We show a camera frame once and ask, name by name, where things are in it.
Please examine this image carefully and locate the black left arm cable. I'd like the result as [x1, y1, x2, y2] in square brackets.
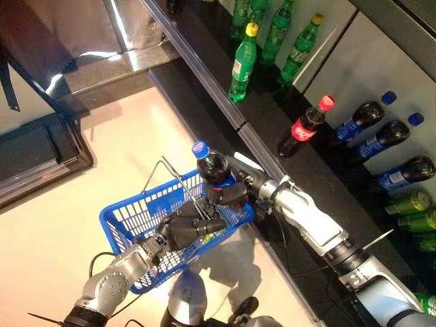
[88, 251, 116, 277]

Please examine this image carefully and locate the perforated dark shelf upright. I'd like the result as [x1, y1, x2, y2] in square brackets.
[0, 42, 81, 121]

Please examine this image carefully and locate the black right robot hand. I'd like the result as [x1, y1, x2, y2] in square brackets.
[207, 153, 270, 208]

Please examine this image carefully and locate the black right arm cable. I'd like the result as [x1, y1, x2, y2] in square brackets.
[275, 213, 330, 275]

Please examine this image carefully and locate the small Pepsi bottle blue cap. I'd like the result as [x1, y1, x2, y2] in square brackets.
[190, 140, 240, 191]
[332, 91, 399, 144]
[375, 155, 436, 193]
[354, 112, 424, 164]

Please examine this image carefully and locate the dark shelf base frame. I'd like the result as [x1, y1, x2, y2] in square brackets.
[0, 111, 95, 207]

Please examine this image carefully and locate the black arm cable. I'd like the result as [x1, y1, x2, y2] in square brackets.
[275, 213, 330, 275]
[88, 251, 116, 277]

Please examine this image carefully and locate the black shelf board clear rail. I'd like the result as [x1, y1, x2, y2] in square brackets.
[236, 91, 436, 297]
[138, 0, 300, 130]
[148, 63, 260, 191]
[248, 204, 365, 327]

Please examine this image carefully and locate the blue plastic shopping basket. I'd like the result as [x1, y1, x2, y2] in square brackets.
[98, 155, 255, 296]

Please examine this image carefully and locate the black metal post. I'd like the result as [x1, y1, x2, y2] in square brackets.
[102, 0, 127, 54]

